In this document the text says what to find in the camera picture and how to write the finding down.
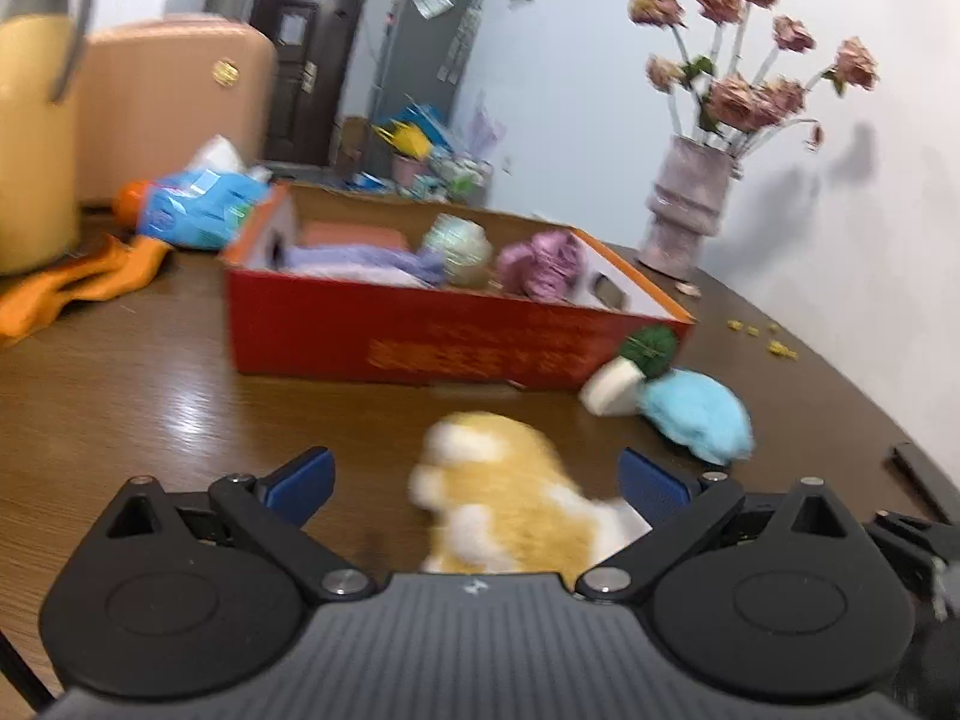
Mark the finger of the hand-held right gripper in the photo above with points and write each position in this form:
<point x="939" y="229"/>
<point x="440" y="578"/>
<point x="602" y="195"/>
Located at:
<point x="911" y="540"/>
<point x="930" y="481"/>

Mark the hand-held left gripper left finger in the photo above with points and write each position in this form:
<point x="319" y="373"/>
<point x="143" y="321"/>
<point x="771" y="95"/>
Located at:
<point x="304" y="481"/>

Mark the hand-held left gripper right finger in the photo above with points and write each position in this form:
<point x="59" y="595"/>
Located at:
<point x="651" y="487"/>

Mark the yellow curly plush toy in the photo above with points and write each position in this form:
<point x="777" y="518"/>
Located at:
<point x="517" y="510"/>

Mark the red cardboard box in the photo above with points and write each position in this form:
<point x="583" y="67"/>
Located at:
<point x="420" y="337"/>

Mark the green white yarn ball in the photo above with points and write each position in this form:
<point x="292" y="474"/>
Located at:
<point x="455" y="249"/>

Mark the light blue plush toy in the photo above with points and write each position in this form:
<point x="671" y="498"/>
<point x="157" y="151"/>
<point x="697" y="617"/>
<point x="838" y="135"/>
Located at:
<point x="701" y="416"/>

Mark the scattered yellow flower crumbs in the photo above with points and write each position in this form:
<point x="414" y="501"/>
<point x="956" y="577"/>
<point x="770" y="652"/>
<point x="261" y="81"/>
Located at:
<point x="776" y="349"/>

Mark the fallen dried petal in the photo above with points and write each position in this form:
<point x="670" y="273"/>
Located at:
<point x="686" y="287"/>

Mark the pink ribbed vase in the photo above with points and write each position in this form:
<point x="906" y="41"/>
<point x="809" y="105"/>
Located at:
<point x="686" y="210"/>

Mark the blue plastic tissue packet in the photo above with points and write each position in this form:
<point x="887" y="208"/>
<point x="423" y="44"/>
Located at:
<point x="199" y="206"/>

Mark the orange cloth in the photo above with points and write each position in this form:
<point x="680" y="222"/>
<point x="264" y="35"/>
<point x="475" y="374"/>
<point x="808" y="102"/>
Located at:
<point x="67" y="289"/>

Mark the pink bucket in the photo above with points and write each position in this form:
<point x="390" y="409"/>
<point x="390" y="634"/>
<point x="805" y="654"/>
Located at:
<point x="409" y="169"/>

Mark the yellow and blue toy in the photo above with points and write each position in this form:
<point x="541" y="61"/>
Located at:
<point x="409" y="133"/>

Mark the peach hard suitcase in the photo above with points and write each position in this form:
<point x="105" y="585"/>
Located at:
<point x="172" y="105"/>

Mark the dried pink rose bouquet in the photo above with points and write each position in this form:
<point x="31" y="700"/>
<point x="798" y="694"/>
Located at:
<point x="750" y="90"/>

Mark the dark wooden door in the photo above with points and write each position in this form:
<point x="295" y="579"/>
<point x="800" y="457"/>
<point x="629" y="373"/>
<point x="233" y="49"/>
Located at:
<point x="304" y="67"/>

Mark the grey refrigerator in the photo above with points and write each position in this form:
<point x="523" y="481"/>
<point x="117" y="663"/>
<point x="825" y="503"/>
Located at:
<point x="420" y="67"/>

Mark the yellow thermos jug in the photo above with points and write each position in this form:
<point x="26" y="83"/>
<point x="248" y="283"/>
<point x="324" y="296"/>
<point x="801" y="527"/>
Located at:
<point x="37" y="127"/>

